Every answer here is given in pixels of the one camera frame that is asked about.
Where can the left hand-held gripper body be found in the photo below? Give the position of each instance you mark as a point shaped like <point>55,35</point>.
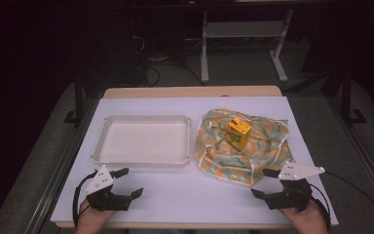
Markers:
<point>105,198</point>

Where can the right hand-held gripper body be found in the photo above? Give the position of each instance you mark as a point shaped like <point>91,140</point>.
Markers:
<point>289,195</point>

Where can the white plastic tray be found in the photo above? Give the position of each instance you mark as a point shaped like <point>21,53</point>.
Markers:
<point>142,141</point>

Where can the yellow drink carton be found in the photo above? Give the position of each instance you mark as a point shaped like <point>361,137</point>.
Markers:
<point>238,133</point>

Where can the person's left hand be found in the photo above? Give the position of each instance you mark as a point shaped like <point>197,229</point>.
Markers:
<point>92,219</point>

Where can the person's right hand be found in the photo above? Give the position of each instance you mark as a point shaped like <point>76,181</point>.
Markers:
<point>305,221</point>

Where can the lemon print cloth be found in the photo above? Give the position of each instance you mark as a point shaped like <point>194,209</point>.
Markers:
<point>266,152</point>

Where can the white table sheet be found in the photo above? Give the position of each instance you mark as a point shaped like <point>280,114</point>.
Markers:
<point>181,195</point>

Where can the black metal stand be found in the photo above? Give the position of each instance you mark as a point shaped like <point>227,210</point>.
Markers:
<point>347,97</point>
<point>79,104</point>

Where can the wooden table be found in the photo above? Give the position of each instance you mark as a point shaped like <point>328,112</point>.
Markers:
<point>191,91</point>

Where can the aluminium rail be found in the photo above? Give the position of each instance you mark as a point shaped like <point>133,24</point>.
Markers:
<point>58,175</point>
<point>366,156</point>

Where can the white metal table frame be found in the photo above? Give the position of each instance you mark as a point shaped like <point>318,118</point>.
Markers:
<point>204,58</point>

